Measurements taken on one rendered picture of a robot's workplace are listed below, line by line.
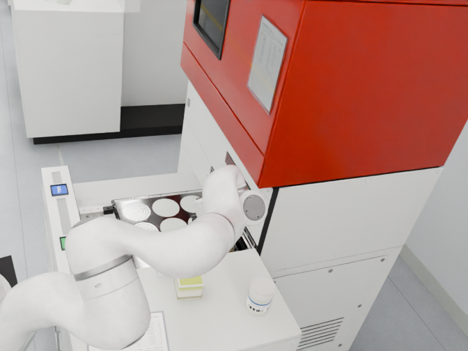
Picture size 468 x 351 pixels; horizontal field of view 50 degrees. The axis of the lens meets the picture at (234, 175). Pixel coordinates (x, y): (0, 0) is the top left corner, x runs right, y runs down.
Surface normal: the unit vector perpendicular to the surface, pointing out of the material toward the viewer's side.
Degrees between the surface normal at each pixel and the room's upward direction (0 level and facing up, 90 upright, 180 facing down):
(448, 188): 90
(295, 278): 90
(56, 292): 10
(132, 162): 0
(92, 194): 0
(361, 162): 90
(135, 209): 0
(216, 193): 36
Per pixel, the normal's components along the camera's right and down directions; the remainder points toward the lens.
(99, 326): -0.42, 0.22
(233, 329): 0.17, -0.78
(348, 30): 0.37, 0.61
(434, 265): -0.92, 0.11
